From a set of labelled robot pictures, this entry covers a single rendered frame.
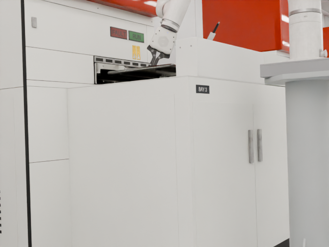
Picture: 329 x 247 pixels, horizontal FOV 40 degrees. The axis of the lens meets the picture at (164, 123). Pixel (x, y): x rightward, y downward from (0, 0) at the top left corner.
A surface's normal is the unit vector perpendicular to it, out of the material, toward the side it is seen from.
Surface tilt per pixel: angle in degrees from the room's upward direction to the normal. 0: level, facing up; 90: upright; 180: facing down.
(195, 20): 90
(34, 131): 90
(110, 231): 90
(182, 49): 90
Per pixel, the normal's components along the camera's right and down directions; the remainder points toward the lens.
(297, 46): -0.71, -0.02
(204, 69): 0.79, -0.03
